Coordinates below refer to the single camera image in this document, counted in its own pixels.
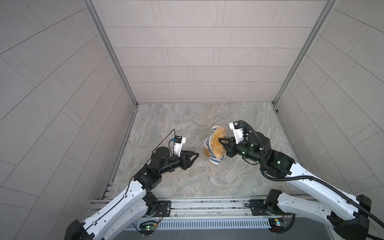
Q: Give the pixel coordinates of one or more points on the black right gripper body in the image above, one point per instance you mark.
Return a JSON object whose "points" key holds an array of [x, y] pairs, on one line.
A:
{"points": [[234, 148]]}

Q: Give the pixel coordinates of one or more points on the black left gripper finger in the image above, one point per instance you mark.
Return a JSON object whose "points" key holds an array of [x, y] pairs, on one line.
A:
{"points": [[191, 160], [191, 154]]}

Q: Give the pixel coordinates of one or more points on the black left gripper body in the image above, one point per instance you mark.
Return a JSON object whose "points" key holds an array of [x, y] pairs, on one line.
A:
{"points": [[182, 165]]}

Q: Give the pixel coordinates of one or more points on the brown teddy bear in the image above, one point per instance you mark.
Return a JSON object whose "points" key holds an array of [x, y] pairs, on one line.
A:
{"points": [[217, 149]]}

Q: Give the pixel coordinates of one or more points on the blue white striped sweater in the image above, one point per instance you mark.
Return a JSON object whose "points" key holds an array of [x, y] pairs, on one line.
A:
{"points": [[207, 143]]}

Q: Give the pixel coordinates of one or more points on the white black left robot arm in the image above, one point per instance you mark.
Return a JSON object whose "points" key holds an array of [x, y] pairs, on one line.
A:
{"points": [[134, 202]]}

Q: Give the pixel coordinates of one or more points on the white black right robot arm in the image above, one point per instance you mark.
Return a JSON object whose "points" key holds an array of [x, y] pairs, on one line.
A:
{"points": [[348, 215]]}

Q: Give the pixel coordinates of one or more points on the left green circuit board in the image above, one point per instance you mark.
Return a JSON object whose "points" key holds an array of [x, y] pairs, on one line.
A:
{"points": [[148, 227]]}

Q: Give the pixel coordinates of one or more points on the green circuit board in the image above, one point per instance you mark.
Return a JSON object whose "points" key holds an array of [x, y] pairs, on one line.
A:
{"points": [[148, 227], [276, 225]]}

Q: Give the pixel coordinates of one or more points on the right green circuit board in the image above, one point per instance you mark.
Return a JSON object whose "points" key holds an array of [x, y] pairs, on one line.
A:
{"points": [[276, 225]]}

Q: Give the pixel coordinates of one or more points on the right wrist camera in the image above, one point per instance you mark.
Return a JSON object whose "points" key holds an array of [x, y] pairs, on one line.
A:
{"points": [[237, 129]]}

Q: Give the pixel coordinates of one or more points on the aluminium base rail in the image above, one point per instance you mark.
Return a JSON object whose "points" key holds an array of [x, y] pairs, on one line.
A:
{"points": [[211, 214]]}

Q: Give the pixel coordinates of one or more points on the aluminium right corner post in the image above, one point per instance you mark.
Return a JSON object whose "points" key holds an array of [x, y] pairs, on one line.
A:
{"points": [[324, 15]]}

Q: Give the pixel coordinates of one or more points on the aluminium corner post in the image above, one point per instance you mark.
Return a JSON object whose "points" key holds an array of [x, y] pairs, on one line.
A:
{"points": [[90, 7], [324, 15]]}

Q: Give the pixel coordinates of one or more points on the aluminium left corner post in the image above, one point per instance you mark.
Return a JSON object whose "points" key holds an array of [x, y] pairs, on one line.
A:
{"points": [[90, 7]]}

